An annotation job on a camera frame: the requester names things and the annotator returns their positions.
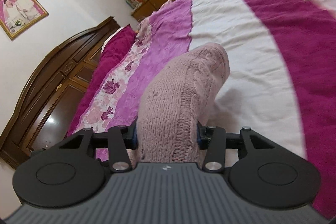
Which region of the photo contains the pink knitted sweater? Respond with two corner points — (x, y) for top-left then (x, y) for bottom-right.
(128, 43), (230, 165)

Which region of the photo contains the dark wooden headboard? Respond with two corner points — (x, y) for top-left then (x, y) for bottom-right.
(1, 16), (119, 168)

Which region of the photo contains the magenta pillow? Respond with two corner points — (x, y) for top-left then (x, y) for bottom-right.
(66, 25), (137, 137)

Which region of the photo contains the striped magenta white bedspread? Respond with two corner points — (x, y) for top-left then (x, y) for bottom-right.
(74, 0), (335, 217)

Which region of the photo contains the framed wedding photo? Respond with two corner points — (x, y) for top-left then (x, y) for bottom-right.
(1, 0), (49, 40)

